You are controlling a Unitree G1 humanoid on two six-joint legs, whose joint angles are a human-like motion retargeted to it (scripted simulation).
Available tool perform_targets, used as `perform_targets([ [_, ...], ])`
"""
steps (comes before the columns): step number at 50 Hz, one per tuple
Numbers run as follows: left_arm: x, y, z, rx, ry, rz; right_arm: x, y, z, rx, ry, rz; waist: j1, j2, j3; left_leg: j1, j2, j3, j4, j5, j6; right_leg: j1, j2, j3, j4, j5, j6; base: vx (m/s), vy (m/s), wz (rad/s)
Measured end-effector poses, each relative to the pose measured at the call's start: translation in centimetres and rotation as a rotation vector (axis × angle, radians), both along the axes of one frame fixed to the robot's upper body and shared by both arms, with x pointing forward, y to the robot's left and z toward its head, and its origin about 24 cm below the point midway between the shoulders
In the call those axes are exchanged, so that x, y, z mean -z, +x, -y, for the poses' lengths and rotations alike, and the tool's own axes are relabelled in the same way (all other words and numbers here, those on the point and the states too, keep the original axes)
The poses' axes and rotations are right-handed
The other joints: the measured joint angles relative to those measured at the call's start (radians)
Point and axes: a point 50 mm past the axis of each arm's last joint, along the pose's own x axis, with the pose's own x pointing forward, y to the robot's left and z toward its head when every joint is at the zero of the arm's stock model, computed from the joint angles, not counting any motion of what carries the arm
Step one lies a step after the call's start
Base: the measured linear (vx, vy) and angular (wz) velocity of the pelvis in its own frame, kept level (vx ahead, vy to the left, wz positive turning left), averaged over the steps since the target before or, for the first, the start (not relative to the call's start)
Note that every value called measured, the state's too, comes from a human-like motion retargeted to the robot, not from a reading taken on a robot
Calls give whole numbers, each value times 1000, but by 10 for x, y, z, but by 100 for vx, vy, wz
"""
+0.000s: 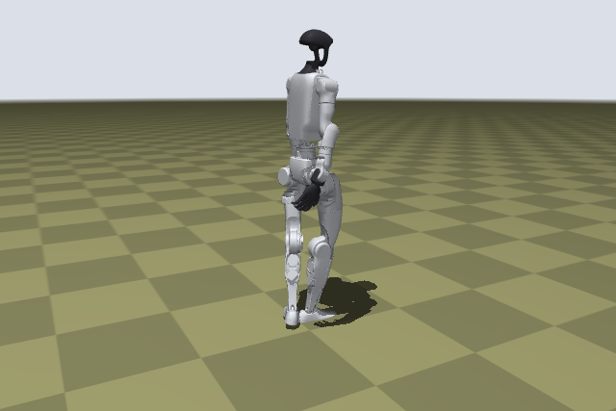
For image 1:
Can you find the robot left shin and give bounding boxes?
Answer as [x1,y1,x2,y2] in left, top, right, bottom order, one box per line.
[285,234,300,311]

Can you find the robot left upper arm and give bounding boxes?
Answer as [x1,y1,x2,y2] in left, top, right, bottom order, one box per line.
[286,77,292,128]

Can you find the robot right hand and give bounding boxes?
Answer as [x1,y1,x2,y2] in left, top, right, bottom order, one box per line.
[291,168,325,212]

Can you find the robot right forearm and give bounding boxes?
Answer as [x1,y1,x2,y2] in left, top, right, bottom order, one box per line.
[313,124,339,183]

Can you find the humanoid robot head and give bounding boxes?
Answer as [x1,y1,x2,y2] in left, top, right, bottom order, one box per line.
[298,30,333,74]

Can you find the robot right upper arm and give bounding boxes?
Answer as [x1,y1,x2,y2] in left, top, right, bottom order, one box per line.
[316,77,339,138]

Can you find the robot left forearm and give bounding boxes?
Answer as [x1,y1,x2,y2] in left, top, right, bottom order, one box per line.
[287,127,301,156]

